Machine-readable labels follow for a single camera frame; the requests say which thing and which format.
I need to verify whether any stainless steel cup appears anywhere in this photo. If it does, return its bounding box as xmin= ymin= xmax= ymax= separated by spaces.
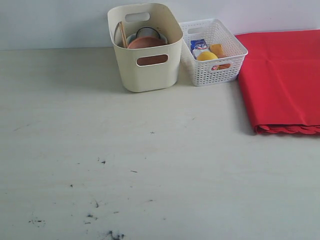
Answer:
xmin=136 ymin=26 xmax=161 ymax=39

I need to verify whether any white perforated plastic basket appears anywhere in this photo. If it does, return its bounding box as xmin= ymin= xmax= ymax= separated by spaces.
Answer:
xmin=179 ymin=19 xmax=248 ymax=87

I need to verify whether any yellow cheese wedge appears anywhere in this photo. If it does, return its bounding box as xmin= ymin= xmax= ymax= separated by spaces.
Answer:
xmin=209 ymin=43 xmax=226 ymax=58

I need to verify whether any red table cloth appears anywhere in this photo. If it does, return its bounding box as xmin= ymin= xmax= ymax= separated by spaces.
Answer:
xmin=237 ymin=30 xmax=320 ymax=135

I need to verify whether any pale green ceramic bowl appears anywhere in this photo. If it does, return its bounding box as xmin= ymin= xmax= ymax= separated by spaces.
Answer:
xmin=126 ymin=33 xmax=168 ymax=44

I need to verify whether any brown wooden plate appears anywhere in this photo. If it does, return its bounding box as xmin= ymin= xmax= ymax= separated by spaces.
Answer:
xmin=127 ymin=36 xmax=165 ymax=66

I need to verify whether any yellow lemon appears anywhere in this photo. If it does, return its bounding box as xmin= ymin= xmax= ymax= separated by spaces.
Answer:
xmin=196 ymin=51 xmax=218 ymax=61

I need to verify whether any cream plastic storage bin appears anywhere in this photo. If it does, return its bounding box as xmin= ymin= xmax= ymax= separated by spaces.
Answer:
xmin=107 ymin=3 xmax=183 ymax=93

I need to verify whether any brown egg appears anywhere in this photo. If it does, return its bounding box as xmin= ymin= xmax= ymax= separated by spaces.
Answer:
xmin=218 ymin=63 xmax=231 ymax=70

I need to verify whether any small milk carton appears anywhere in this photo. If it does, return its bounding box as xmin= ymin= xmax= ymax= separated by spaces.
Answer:
xmin=190 ymin=38 xmax=210 ymax=59

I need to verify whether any wooden chopstick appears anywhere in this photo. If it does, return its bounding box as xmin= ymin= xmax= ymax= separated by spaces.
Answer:
xmin=119 ymin=21 xmax=128 ymax=48
xmin=118 ymin=21 xmax=127 ymax=48

